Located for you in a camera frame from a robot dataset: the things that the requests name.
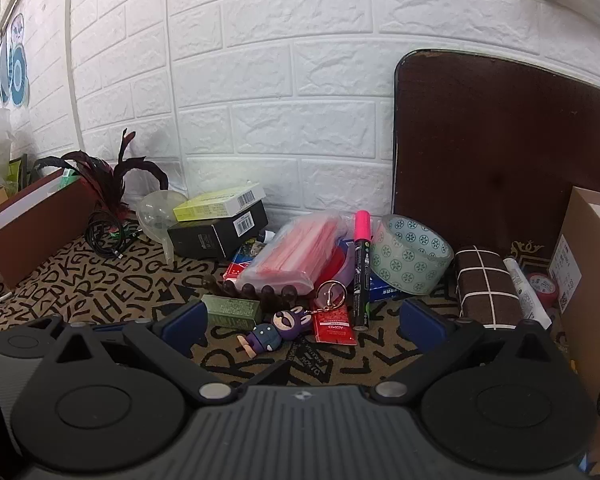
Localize brown cardboard box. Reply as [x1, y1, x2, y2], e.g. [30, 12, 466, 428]
[547, 186, 600, 418]

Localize purple round lid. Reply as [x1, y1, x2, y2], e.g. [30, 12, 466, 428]
[327, 237, 356, 291]

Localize pink marker pen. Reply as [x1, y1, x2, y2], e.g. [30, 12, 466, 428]
[349, 210, 373, 331]

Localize dark red feathers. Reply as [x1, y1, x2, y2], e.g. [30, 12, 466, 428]
[32, 128, 170, 213]

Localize yellow-green box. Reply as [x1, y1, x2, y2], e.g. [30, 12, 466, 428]
[173, 182, 267, 223]

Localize red card box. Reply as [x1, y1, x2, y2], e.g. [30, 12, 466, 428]
[223, 258, 248, 282]

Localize purple figure keychain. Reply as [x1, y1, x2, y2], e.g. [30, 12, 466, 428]
[237, 280, 347, 357]

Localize dark brown wooden board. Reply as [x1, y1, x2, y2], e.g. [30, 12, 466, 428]
[393, 49, 600, 261]

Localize wall poster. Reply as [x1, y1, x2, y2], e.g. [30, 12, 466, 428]
[0, 12, 32, 111]

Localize dark brown bead string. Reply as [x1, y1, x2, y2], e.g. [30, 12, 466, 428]
[202, 274, 299, 317]

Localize red tube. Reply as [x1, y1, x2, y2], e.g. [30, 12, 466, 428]
[312, 305, 355, 346]

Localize pink tape roll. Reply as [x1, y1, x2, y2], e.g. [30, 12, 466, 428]
[527, 272, 560, 309]

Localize letter print mat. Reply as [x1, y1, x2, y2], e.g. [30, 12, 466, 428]
[0, 232, 581, 396]

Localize black coiled cable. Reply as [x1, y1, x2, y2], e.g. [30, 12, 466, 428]
[86, 209, 142, 262]

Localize blue box with white print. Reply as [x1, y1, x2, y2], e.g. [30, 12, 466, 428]
[366, 279, 407, 304]

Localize white tube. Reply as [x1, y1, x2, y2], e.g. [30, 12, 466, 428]
[503, 256, 553, 330]

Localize clear plastic funnel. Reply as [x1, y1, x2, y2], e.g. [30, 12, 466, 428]
[136, 189, 187, 264]

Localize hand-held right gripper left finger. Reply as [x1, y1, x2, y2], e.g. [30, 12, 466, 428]
[55, 301, 233, 408]

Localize small green box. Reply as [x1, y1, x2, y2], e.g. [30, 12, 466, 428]
[201, 294, 261, 331]

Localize brown checked glasses case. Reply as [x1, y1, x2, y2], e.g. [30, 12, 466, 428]
[453, 245, 524, 330]

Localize blue picture card box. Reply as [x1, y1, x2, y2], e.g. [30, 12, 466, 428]
[234, 240, 269, 264]

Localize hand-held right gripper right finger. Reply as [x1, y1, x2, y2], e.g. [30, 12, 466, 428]
[370, 298, 556, 403]

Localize reddish brown open box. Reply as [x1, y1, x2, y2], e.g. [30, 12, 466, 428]
[0, 167, 99, 292]

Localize red striped plastic bag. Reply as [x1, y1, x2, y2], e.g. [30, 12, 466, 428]
[241, 211, 349, 295]

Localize clear patterned tape roll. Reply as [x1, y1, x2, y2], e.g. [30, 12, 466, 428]
[369, 213, 455, 295]

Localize green packet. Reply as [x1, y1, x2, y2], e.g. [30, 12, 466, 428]
[7, 157, 29, 196]

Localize black box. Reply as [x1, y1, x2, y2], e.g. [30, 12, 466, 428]
[167, 207, 270, 260]

